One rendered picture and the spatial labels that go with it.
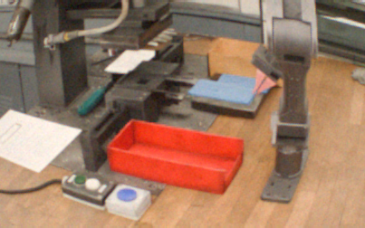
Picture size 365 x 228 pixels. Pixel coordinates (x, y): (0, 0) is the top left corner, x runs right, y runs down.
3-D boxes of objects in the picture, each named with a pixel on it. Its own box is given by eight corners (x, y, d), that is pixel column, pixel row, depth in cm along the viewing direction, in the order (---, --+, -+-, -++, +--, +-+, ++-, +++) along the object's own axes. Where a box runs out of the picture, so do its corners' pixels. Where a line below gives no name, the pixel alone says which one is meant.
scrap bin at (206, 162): (223, 195, 105) (224, 171, 102) (110, 170, 113) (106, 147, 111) (243, 162, 114) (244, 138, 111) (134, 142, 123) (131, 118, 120)
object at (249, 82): (272, 94, 136) (272, 84, 134) (215, 86, 141) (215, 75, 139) (276, 82, 141) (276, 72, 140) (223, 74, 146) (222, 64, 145)
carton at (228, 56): (292, 92, 142) (292, 67, 138) (207, 78, 151) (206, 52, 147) (300, 74, 153) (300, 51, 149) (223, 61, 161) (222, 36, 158)
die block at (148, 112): (146, 134, 126) (143, 104, 122) (108, 127, 129) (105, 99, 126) (180, 94, 142) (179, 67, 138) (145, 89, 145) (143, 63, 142)
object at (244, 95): (254, 106, 117) (255, 93, 115) (187, 93, 122) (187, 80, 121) (263, 92, 123) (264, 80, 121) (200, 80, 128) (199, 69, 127)
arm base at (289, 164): (262, 168, 98) (294, 173, 95) (286, 117, 114) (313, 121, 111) (258, 200, 102) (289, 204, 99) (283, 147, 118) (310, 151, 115)
